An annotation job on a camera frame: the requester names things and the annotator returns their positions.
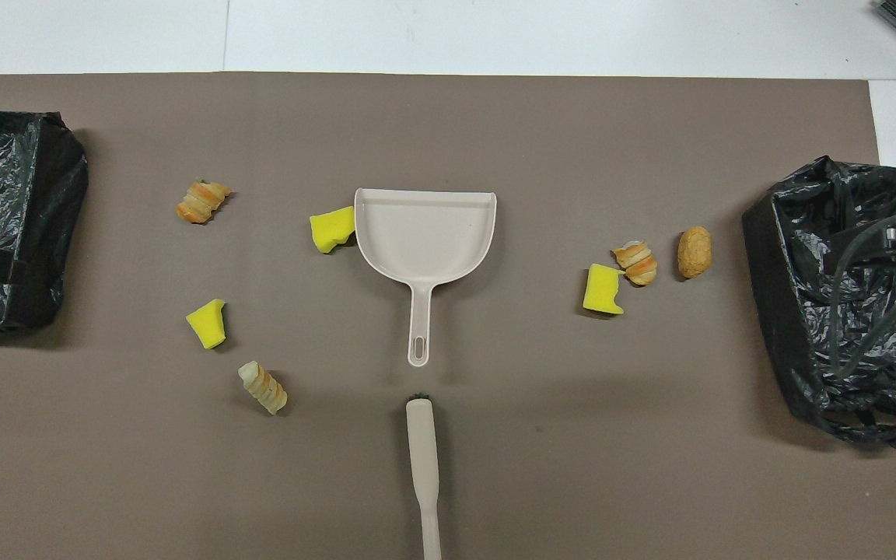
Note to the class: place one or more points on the black bag lined bin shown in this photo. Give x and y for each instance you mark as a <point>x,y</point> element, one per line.
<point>790,311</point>
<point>20,194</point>

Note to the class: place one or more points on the orange striped bread roll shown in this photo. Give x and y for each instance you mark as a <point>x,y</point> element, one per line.
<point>203,202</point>
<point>638,264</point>

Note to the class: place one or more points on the brown oval bun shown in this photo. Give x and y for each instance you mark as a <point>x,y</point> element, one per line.
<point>694,251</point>

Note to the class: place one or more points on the yellow sponge piece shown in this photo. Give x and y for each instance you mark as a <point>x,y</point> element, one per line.
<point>331,229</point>
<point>207,325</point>
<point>600,292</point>

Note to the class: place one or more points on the beige plastic dustpan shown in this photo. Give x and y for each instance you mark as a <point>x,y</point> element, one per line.
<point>425,233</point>

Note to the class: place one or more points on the beige hand brush black bristles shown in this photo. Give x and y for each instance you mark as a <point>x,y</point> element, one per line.
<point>421,435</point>

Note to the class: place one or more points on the pale striped bread roll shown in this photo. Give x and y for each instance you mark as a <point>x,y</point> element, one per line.
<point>264,387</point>

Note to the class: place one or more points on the brown paper table mat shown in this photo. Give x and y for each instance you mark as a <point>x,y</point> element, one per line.
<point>145,467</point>

